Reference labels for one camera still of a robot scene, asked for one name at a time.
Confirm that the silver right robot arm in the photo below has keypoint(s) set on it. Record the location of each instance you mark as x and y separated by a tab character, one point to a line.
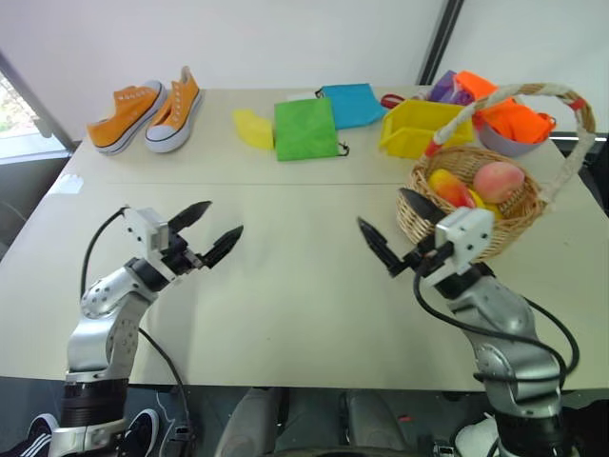
509	333

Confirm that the orange canvas sneaker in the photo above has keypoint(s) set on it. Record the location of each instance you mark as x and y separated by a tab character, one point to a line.
123	119
176	114

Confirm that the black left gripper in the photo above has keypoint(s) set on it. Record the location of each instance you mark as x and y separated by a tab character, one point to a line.
183	257

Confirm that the black white striped shoe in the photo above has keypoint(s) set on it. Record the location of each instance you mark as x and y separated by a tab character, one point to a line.
33	435

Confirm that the pink peach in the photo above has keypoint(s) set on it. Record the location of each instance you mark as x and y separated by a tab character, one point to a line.
498	182

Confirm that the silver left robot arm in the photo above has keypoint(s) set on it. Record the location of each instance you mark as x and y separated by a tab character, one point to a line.
95	333

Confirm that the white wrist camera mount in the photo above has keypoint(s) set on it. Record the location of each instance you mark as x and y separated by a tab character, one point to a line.
143	228
468	233

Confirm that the yellow red mango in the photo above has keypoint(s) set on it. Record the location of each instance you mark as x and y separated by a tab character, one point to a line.
449	188

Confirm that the yellow cloth bag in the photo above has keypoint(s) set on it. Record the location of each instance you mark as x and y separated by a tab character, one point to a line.
254	128

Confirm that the grey bowl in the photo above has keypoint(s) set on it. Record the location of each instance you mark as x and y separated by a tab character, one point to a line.
504	143

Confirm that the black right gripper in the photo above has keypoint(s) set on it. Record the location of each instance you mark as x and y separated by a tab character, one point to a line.
428	257

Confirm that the grey window frame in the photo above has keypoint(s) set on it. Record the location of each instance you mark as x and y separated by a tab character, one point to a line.
33	102

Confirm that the yellow fruit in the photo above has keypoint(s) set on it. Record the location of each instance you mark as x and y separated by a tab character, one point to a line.
492	209

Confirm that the orange cloth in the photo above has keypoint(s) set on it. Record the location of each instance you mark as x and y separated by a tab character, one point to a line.
514	116

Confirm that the yellow plastic bin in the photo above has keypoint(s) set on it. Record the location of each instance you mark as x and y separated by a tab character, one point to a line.
418	126

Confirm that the black window frame post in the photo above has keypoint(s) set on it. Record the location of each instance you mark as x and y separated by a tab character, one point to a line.
440	40

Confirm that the blue cloth bag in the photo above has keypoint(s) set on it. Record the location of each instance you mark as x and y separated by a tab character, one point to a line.
357	105

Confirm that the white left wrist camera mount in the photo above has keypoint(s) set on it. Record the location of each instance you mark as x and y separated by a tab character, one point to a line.
143	228

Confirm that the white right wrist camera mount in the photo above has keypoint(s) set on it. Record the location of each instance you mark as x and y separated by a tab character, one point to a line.
468	233

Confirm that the black shoe white toe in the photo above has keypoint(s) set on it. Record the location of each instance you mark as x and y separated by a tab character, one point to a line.
140	431

